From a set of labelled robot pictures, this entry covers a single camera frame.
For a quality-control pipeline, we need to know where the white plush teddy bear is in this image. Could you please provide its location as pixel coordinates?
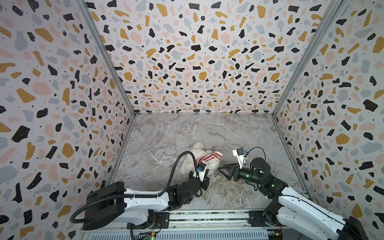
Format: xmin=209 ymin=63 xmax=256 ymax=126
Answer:
xmin=179 ymin=141 xmax=224 ymax=178

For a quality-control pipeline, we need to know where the white ribbed vent strip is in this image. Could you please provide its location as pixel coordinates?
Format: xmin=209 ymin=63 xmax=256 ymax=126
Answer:
xmin=88 ymin=230 xmax=269 ymax=240

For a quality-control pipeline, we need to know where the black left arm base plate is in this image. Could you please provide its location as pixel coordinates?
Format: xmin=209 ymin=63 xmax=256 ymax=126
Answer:
xmin=127 ymin=210 xmax=170 ymax=230

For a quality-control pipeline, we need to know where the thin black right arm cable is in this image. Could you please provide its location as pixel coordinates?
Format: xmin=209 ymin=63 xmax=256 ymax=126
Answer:
xmin=243 ymin=146 xmax=267 ymax=164

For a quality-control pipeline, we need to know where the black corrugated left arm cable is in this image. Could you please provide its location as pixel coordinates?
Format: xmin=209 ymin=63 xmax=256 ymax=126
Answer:
xmin=69 ymin=150 xmax=199 ymax=224

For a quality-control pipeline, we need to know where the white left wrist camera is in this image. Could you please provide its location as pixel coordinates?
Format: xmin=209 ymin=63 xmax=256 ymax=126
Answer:
xmin=193 ymin=162 xmax=209 ymax=183

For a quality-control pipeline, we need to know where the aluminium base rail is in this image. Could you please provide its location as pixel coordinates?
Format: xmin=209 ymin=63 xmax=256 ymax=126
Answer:
xmin=80 ymin=209 xmax=338 ymax=235

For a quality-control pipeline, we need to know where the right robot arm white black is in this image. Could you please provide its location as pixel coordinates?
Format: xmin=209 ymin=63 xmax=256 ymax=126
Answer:
xmin=218 ymin=158 xmax=368 ymax=240

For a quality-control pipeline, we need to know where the red white striped knit sweater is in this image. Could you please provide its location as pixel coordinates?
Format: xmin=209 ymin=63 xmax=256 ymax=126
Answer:
xmin=197 ymin=151 xmax=223 ymax=164

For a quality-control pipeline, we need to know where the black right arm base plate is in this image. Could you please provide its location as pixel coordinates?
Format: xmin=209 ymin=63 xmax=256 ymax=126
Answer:
xmin=248 ymin=210 xmax=283 ymax=227

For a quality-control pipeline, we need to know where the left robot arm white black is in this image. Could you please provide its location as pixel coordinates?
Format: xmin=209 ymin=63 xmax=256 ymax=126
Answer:
xmin=83 ymin=176 xmax=210 ymax=231

